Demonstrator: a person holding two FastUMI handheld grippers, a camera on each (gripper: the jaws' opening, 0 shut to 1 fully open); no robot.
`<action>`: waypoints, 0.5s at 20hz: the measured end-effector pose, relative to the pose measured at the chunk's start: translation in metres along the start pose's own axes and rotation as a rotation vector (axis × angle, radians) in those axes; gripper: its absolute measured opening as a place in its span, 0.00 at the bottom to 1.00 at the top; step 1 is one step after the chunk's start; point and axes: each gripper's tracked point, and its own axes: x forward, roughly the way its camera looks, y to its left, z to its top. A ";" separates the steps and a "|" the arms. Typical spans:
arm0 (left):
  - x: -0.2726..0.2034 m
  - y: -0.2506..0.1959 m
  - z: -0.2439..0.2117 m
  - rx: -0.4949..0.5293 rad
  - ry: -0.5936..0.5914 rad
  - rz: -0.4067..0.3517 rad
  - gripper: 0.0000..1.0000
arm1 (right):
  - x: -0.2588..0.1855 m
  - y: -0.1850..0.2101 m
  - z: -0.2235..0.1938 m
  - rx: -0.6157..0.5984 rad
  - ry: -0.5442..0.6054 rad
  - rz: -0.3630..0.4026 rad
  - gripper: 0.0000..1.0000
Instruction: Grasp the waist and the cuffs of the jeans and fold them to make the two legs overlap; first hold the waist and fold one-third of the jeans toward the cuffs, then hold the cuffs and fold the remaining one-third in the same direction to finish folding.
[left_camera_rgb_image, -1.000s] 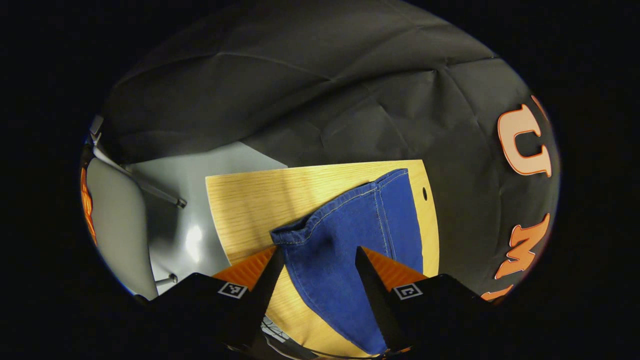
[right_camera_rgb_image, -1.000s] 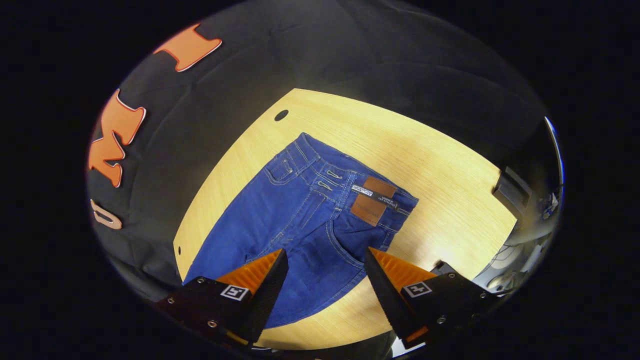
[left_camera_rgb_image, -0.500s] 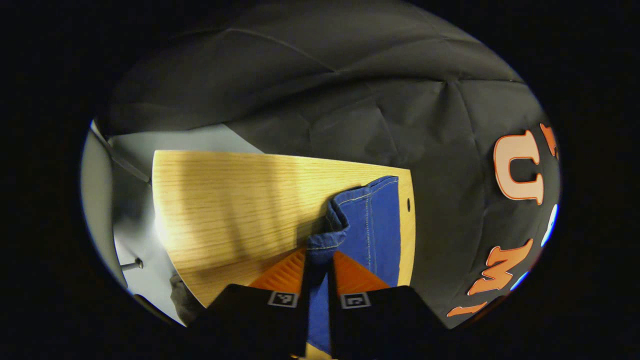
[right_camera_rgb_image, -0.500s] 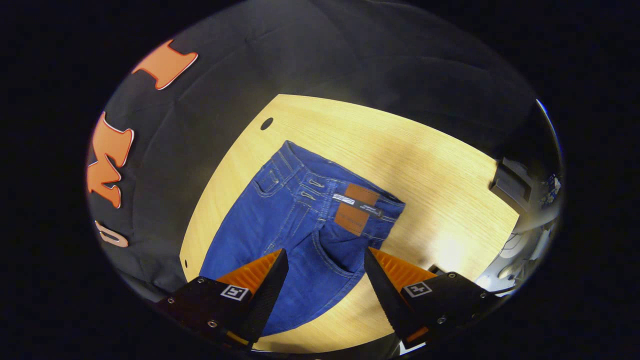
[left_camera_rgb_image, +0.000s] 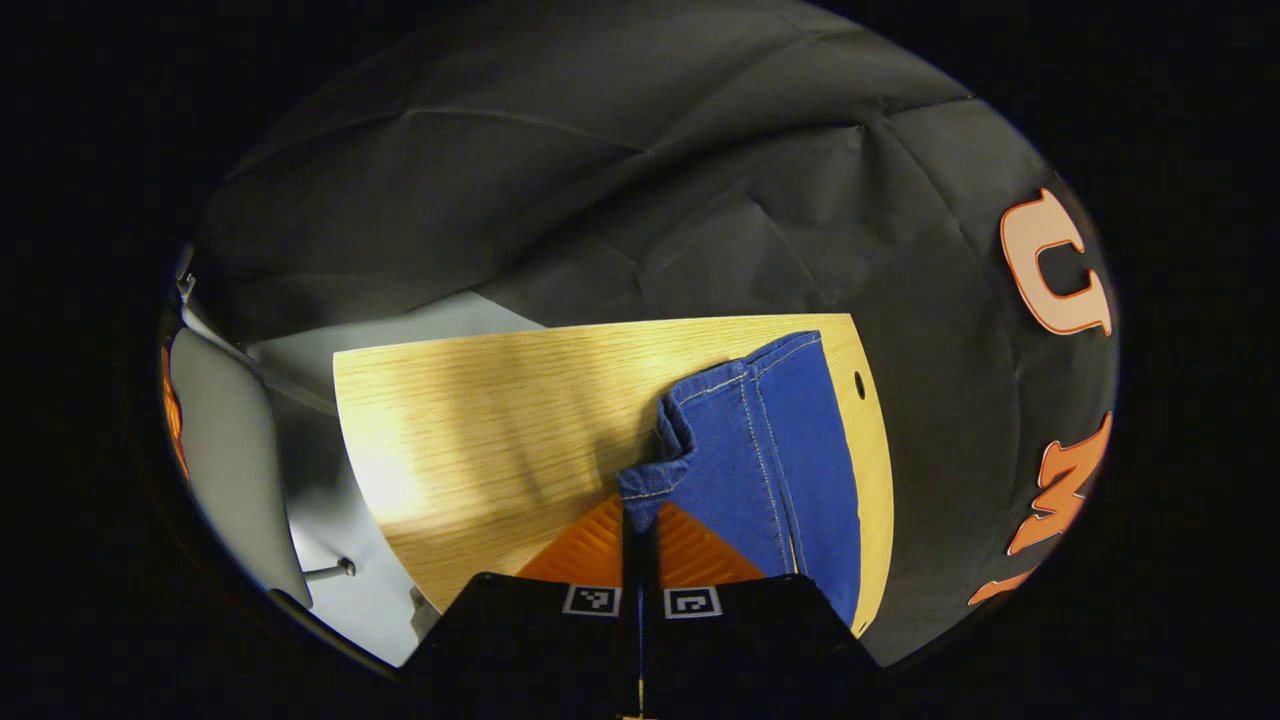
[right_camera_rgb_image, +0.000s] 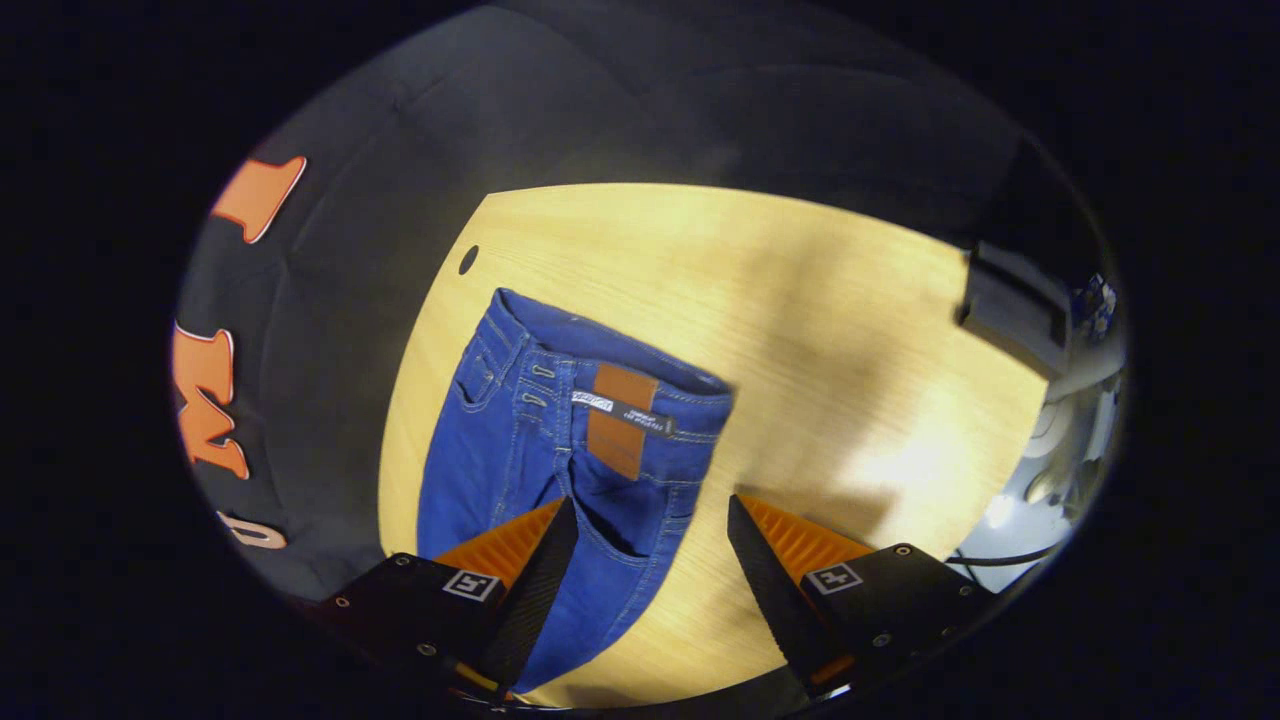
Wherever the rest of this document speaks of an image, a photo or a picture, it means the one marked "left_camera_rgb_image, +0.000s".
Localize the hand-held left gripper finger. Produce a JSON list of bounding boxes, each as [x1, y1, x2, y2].
[[398, 493, 642, 720], [641, 500, 883, 720]]

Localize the blue denim jeans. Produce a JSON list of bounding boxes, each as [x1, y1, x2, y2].
[[617, 330, 863, 629]]

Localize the black backdrop cloth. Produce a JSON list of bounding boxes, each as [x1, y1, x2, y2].
[[190, 0, 1121, 669]]

